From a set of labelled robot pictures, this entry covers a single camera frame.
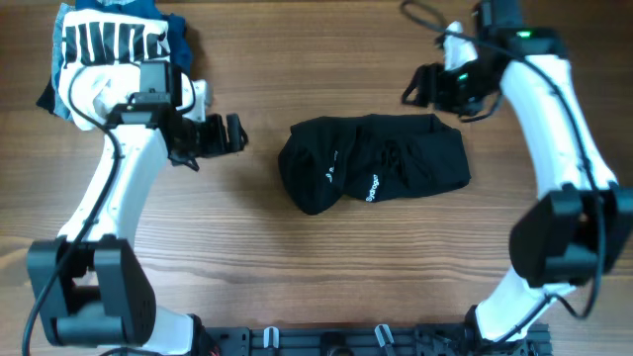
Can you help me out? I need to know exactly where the black t-shirt with white logo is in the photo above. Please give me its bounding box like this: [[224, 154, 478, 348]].
[[278, 114, 471, 215]]

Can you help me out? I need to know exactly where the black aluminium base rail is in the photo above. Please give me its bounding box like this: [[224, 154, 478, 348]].
[[207, 323, 553, 356]]

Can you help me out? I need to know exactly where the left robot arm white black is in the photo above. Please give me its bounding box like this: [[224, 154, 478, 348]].
[[22, 60, 248, 355]]

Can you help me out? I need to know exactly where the dark blue garment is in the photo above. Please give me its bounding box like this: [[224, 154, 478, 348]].
[[36, 0, 194, 116]]

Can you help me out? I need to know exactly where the light blue grey garment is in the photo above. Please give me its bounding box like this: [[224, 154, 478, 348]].
[[50, 3, 74, 121]]

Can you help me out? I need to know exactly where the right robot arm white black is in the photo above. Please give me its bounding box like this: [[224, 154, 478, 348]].
[[402, 1, 632, 353]]

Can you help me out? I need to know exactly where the right black cable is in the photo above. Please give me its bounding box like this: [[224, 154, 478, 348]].
[[399, 0, 608, 342]]

